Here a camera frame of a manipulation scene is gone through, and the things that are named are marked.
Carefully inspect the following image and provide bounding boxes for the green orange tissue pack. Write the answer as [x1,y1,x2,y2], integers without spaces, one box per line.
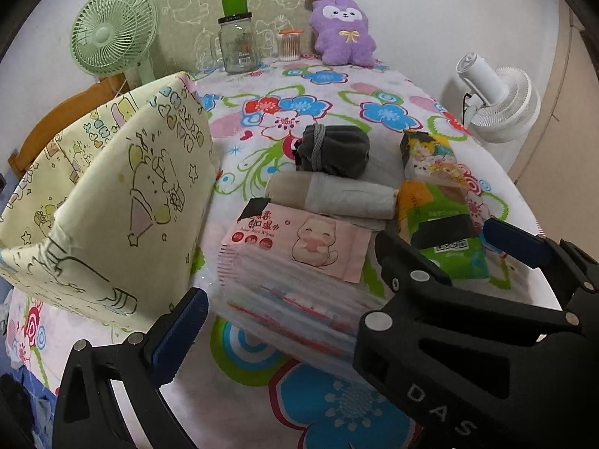
[397,180,489,281]

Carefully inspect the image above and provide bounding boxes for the yellow cartoon tissue pack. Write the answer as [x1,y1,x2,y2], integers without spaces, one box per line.
[400,130,468,190]

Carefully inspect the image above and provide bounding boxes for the pink wet wipes pack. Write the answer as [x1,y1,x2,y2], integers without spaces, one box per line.
[210,198,385,380]

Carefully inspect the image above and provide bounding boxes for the white beige bag roll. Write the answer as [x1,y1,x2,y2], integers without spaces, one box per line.
[265,171,397,220]

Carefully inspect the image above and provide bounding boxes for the grey socks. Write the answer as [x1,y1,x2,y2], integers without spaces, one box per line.
[292,124,371,180]

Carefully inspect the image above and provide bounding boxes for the floral tablecloth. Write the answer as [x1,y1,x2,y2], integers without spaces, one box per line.
[1,59,540,448]

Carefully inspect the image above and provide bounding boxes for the white standing fan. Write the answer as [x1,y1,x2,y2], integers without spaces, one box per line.
[442,52,541,145]

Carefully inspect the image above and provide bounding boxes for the yellow fabric storage box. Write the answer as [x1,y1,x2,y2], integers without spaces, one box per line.
[1,72,217,330]

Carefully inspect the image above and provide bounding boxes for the purple plush bunny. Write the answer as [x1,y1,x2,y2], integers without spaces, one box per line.
[310,0,377,68]

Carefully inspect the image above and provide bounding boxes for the glass mason jar mug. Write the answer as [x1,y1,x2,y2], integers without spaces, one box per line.
[210,12,260,74]

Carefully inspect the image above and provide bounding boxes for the toothpick jar orange lid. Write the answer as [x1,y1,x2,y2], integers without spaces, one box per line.
[277,30,302,62]

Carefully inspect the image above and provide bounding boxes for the green desk fan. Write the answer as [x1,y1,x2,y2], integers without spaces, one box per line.
[70,0,158,84]

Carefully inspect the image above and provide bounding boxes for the green patterned cardboard panel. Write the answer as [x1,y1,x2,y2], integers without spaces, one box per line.
[150,0,313,77]

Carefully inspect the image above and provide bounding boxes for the green cup on jar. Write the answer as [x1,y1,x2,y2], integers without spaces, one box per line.
[221,0,248,17]

